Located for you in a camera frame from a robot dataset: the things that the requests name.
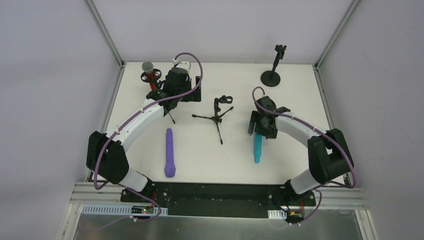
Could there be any teal toy microphone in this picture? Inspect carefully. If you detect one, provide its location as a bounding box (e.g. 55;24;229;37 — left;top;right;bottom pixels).
253;133;263;164

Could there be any black tripod clip stand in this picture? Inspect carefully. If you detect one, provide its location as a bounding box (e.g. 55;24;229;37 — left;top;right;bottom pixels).
191;95;234;145

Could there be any black round-base mic stand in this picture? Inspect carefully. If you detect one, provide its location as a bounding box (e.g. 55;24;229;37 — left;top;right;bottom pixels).
260;44;287;87

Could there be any black tripod shock-mount stand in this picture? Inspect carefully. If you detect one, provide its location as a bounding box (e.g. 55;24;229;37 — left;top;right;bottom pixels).
140;66;175;116

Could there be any red glitter microphone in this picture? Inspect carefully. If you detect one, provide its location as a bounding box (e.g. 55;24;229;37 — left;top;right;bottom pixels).
140;61;158;91

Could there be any purple toy microphone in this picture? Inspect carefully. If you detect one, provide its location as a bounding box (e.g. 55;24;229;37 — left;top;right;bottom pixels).
164;128;176;178

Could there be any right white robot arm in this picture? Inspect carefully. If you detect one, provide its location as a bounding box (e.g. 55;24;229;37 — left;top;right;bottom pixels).
247;96;354;196

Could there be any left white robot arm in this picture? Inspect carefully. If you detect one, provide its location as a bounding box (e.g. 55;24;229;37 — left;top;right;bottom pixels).
86;65;203;192

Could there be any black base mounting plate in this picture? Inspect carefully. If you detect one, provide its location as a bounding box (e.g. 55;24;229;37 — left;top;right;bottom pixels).
120;182;317;219

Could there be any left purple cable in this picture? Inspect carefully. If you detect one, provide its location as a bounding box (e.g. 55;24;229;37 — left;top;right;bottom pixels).
79;52;204;232

